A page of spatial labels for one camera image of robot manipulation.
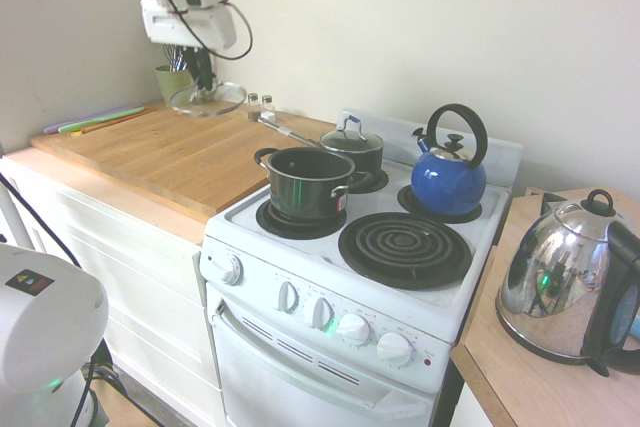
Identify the green utensil holder cup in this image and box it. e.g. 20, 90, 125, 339
154, 64, 195, 108

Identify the large wooden cutting board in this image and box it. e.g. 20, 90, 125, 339
29, 105, 337, 226

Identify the glass pot lid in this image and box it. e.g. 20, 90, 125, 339
168, 81, 249, 119

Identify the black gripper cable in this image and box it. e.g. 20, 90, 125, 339
118, 0, 254, 62

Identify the kitchen utensils bundle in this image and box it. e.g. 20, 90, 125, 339
161, 43, 193, 73

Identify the glass saucepan lid blue loop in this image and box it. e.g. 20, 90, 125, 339
319, 115, 384, 154

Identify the dark two-handled cooking pot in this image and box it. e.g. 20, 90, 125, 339
253, 146, 374, 221

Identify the white electric stove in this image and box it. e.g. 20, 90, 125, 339
199, 107, 524, 427

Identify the white kitchen cabinet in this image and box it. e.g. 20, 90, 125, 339
0, 146, 224, 427

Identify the green cutting mat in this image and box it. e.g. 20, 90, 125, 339
57, 106, 147, 136

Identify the red cutting mat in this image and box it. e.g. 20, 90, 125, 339
79, 107, 157, 137

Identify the blue stovetop kettle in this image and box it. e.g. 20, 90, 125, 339
410, 102, 489, 216

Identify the white oven door handle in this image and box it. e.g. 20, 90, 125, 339
209, 302, 437, 414

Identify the black burner drip pan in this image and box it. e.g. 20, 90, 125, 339
255, 198, 348, 241
396, 183, 484, 225
344, 168, 391, 195

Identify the dark long-handled saucepan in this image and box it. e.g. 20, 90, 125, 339
256, 114, 386, 184

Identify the chrome electric kettle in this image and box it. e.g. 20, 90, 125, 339
494, 188, 640, 379

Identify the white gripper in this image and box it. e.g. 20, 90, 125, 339
139, 0, 239, 93

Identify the white stove knob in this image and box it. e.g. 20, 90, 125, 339
335, 313, 372, 346
376, 332, 414, 364
216, 252, 244, 287
305, 296, 334, 330
275, 280, 301, 314

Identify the large black burner coil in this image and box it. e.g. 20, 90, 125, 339
338, 211, 474, 292

